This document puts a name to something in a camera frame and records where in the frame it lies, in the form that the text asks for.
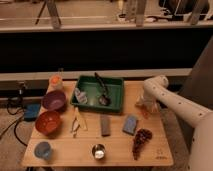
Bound purple bowl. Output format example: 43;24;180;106
41;90;66;111

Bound black cable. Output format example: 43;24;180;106
0;82;31;147

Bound small metal cup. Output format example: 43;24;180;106
92;144;105;160

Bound blue sponge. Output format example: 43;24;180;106
122;115;138;135

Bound red bowl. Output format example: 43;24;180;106
35;111;61;135

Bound blue box on floor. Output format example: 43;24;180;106
24;104;40;121

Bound wooden tongs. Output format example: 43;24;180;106
71;107;88;137

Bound clear plastic packet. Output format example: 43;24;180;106
74;88;88;104

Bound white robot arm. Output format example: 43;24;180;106
136;75;213;171

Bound black ladle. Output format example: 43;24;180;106
94;72;111;106

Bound dark grape bunch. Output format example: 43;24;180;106
132;129;152;160

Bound blue cup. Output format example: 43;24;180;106
34;141;52;160

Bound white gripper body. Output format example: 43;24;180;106
135;96;158;113

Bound grey rectangular block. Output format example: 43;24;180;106
100;115;111;136

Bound green plastic tray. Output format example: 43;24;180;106
70;75;124;114

